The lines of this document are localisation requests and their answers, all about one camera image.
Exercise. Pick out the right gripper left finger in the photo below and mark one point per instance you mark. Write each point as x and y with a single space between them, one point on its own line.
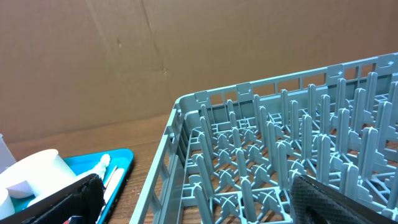
84 198

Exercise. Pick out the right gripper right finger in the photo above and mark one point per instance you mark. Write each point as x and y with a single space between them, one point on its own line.
314 202

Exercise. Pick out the red snack wrapper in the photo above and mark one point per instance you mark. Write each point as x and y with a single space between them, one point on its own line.
75 220

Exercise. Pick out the white bowl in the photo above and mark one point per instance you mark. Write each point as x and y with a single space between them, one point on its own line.
6 206

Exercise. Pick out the grey dishwasher rack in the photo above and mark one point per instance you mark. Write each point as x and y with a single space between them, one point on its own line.
234 151

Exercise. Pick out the twisted white napkin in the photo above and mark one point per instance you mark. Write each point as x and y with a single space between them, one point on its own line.
99 168

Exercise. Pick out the wooden chopstick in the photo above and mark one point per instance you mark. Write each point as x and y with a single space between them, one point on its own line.
110 176

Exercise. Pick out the white plastic fork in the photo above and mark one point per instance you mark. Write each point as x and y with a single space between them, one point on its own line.
113 182

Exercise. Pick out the white paper cup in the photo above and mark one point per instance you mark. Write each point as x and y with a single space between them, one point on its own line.
45 171

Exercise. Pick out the teal serving tray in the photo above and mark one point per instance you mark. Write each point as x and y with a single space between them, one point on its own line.
122 158

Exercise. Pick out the clear plastic bin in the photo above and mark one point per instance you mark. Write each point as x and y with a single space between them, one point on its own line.
6 157

